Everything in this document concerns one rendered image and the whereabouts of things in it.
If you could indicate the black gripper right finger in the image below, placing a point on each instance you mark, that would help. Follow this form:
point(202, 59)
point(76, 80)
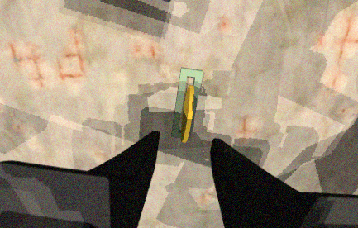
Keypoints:
point(250, 197)

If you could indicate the gold coin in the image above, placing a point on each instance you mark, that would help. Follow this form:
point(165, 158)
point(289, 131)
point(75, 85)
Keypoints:
point(187, 113)

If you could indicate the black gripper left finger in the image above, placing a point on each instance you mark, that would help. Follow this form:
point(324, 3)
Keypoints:
point(111, 195)

